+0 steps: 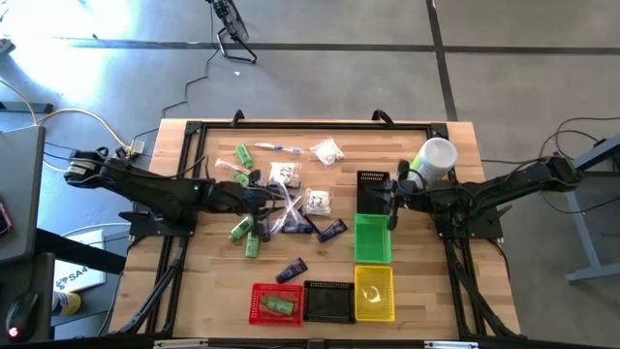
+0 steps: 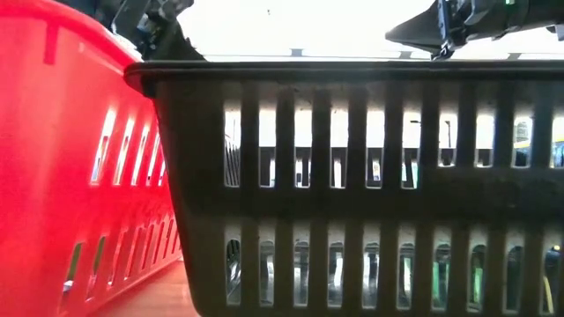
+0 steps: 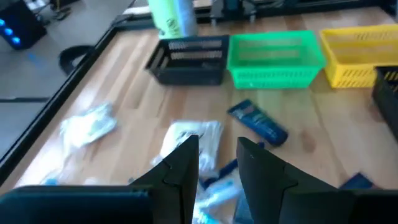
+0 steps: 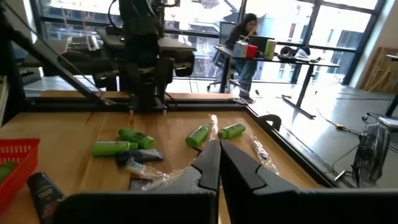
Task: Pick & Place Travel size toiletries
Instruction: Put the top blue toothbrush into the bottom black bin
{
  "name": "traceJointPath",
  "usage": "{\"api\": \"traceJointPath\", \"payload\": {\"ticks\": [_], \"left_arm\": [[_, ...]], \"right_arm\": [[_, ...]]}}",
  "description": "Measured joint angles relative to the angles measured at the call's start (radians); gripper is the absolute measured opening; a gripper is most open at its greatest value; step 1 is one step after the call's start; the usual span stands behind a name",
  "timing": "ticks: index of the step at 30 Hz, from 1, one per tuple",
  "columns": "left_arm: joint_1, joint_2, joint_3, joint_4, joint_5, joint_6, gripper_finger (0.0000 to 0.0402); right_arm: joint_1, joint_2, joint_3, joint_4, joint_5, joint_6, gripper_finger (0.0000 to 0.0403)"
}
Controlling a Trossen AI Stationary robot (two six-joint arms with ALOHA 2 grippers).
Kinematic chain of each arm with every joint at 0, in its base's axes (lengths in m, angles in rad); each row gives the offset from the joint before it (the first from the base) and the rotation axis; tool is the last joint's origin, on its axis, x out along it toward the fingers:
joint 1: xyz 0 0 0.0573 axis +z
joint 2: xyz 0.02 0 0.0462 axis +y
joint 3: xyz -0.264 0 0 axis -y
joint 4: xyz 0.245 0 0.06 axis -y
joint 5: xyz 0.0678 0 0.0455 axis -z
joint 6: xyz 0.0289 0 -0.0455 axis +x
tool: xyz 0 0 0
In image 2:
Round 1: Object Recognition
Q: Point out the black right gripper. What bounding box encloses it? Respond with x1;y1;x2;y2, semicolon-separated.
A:
385;0;564;57

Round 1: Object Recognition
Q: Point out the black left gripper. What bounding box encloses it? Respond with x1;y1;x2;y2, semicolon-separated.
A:
112;0;206;62

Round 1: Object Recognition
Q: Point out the black plastic basket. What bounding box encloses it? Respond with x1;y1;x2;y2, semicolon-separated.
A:
122;59;564;317

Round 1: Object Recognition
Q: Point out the red plastic basket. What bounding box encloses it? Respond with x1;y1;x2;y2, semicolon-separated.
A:
0;0;186;317

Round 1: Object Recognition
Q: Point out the green plastic basket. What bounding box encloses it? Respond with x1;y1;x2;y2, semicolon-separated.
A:
398;253;490;312

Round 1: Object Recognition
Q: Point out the yellow plastic basket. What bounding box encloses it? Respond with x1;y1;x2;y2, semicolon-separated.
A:
539;246;564;316

